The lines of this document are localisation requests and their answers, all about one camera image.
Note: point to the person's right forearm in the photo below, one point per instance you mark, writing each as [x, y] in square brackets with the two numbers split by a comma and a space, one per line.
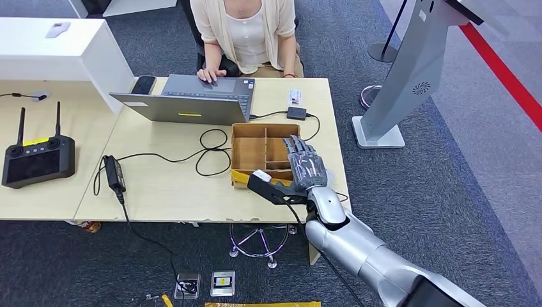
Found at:
[214, 57]

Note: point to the silver floor socket box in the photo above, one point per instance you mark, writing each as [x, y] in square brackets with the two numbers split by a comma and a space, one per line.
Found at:
[222, 284]

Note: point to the black stanchion pole with base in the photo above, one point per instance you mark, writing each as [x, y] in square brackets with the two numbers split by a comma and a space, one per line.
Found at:
[381, 53]

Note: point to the yellow tape strip on box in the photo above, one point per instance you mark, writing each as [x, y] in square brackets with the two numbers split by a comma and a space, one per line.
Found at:
[239, 179]

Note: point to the silver kiosk stand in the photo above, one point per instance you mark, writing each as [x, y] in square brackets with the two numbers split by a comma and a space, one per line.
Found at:
[415, 63]

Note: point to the yellow floor tape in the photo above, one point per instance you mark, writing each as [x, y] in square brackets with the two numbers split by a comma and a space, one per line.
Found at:
[262, 304]

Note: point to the black office chair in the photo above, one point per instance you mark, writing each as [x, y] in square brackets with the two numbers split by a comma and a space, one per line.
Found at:
[230, 67]

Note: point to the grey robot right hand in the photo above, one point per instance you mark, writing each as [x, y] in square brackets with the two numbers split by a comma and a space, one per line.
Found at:
[307, 169]

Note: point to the small grey flat device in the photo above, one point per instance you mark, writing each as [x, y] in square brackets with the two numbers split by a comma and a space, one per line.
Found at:
[57, 29]

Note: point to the white counter block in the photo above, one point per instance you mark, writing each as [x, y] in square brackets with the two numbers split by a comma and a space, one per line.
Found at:
[63, 55]

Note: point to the orange brown packet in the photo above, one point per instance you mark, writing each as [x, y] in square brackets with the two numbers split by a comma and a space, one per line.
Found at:
[89, 226]

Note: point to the grey laptop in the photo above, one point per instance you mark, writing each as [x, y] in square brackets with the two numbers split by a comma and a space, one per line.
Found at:
[189, 108]

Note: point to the black remote controller with antennas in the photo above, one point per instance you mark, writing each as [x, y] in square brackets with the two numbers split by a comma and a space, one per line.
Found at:
[38, 164]

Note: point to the grey round desk grommet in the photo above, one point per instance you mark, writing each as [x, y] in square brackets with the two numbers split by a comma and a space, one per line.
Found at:
[38, 92]

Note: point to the white ID card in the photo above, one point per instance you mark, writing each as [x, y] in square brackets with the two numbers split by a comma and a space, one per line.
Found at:
[295, 97]

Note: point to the red barrier belt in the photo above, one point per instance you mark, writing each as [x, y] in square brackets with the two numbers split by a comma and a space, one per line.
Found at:
[499, 74]

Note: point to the person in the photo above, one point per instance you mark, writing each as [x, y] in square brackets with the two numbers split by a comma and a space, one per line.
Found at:
[250, 34]

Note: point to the person's right hand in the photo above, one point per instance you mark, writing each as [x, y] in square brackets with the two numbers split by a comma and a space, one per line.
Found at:
[211, 75]

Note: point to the wooden divided box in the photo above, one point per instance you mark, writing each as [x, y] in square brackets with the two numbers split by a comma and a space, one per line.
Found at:
[250, 152]

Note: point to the black adapter hub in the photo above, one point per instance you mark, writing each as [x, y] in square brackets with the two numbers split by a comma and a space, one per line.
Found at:
[296, 113]

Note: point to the black smartphone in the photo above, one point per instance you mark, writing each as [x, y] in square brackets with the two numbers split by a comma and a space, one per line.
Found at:
[143, 84]

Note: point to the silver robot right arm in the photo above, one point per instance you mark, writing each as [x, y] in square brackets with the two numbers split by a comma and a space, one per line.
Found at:
[351, 245]

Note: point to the chrome stool base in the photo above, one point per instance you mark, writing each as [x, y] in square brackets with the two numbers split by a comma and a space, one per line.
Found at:
[258, 254]

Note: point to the person's left forearm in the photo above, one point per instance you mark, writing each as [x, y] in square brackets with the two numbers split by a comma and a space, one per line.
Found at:
[289, 55]

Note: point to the black power adapter brick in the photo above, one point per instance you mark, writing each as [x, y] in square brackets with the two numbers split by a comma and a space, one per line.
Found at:
[114, 173]

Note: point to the pale wooden desk leg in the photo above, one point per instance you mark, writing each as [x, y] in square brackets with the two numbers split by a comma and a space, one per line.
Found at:
[313, 258]

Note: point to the white furniture panel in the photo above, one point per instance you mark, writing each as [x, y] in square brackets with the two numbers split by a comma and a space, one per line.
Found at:
[139, 5]

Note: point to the black and yellow floor object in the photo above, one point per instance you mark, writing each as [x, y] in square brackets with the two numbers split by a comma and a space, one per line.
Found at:
[166, 301]

